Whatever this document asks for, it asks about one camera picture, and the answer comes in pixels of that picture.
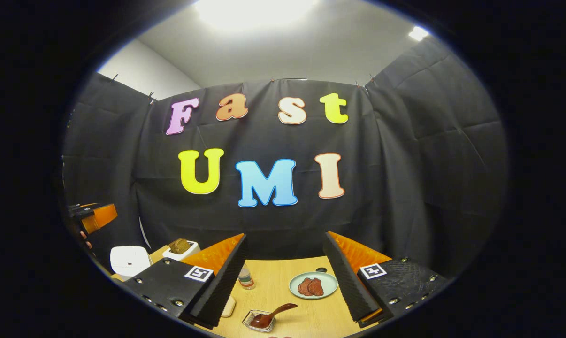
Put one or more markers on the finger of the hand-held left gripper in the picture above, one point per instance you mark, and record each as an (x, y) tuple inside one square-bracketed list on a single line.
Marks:
[(79, 209), (102, 218)]

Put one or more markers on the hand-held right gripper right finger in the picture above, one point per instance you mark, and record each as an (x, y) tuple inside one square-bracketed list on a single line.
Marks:
[(346, 281)]

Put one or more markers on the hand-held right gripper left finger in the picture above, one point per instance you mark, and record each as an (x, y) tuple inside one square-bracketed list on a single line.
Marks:
[(219, 286)]

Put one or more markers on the glass bowl of rice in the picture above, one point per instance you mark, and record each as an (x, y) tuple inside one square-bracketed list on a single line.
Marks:
[(228, 307)]

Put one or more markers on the white rice cooker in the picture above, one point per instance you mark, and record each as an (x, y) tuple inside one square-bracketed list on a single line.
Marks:
[(130, 260)]

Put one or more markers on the brown wooden spoon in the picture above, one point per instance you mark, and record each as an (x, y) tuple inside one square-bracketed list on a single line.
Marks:
[(276, 312)]

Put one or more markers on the pale green plate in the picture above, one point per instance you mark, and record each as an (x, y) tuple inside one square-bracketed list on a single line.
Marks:
[(330, 281)]

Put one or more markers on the clear plastic bottle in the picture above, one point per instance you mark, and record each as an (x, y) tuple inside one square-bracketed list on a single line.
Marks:
[(246, 279)]

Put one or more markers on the red meat slice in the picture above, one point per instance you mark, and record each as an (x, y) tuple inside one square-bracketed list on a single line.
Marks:
[(304, 287), (317, 287)]

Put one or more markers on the white toaster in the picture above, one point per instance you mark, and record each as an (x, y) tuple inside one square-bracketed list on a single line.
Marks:
[(191, 251)]

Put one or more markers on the brown bread slice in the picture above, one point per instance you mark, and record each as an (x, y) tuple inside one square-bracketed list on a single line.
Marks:
[(179, 246)]

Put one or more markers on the black backdrop cloth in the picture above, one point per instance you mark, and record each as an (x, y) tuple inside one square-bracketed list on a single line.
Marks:
[(273, 225)]

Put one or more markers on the large ceiling light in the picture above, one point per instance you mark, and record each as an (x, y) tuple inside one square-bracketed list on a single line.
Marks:
[(255, 11)]

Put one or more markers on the small ceiling light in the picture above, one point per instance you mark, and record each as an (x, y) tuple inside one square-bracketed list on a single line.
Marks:
[(418, 33)]

